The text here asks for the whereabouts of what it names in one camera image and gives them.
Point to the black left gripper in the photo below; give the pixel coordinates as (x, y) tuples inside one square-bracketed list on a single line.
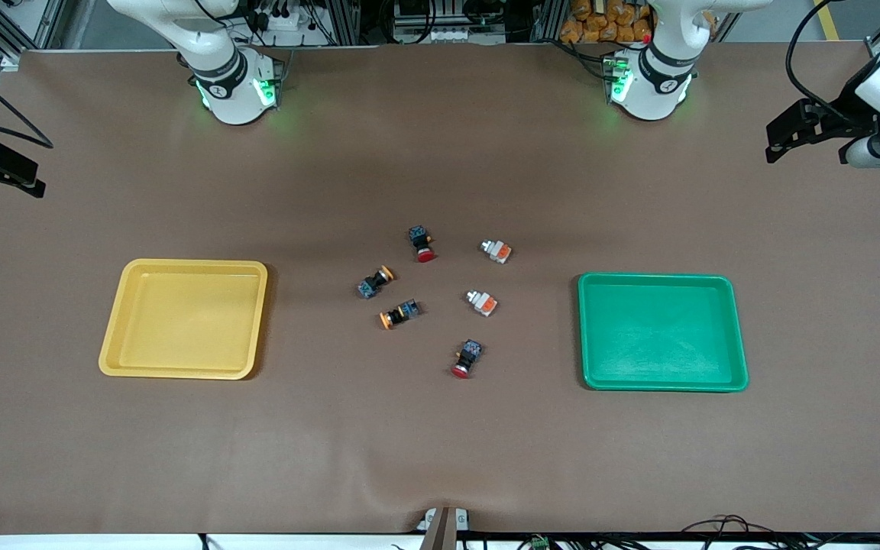
[(845, 114)]

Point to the white and orange push button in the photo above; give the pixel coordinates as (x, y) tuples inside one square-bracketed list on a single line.
[(483, 302), (496, 250)]

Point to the yellow mushroom push button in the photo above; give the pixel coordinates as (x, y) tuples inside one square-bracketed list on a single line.
[(399, 313), (375, 282)]

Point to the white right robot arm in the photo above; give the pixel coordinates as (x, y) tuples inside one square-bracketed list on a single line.
[(230, 92)]

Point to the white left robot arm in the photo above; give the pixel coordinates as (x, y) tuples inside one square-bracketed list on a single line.
[(654, 92)]

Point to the yellow plastic tray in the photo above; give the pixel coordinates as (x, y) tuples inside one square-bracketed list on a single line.
[(184, 321)]

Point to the heap of orange packets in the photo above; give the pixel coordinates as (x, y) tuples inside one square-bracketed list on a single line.
[(600, 23)]

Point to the green plastic tray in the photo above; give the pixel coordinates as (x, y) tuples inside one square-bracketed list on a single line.
[(661, 332)]

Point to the white power strip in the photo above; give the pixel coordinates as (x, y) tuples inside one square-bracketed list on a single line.
[(283, 21)]

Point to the red mushroom push button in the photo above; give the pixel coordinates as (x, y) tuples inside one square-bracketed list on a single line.
[(468, 357), (423, 243)]

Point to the brown table mat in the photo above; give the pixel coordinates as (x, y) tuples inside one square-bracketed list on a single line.
[(440, 443)]

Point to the green terminal connector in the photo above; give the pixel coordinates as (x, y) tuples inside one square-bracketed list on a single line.
[(539, 543)]

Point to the front camera mount post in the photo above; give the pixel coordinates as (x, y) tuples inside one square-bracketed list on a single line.
[(444, 531)]

